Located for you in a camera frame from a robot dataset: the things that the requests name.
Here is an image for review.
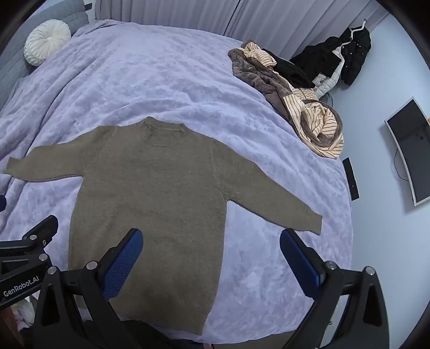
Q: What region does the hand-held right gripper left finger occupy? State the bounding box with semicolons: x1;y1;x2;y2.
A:
34;228;148;349

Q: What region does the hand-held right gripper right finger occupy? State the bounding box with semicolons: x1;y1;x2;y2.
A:
272;228;390;349

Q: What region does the olive brown knit sweater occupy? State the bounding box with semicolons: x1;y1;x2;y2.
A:
3;117;323;336

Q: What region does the white-framed monitor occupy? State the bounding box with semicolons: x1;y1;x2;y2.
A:
385;97;430;207

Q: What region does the white round pleated pillow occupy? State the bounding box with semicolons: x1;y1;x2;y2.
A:
23;19;72;67

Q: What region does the brown striped fleece garment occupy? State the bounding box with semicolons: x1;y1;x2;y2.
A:
228;40;345;159

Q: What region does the lavender plush blanket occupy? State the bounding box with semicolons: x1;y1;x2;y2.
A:
0;18;353;339

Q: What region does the grey quilted headboard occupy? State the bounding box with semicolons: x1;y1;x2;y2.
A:
0;0;85;111

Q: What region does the black folded garment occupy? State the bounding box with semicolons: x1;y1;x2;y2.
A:
262;49;316;88

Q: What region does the black hanging jacket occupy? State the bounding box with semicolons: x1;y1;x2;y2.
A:
289;26;372;86

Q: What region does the black monitor cable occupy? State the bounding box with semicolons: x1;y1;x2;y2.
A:
395;148;410;182

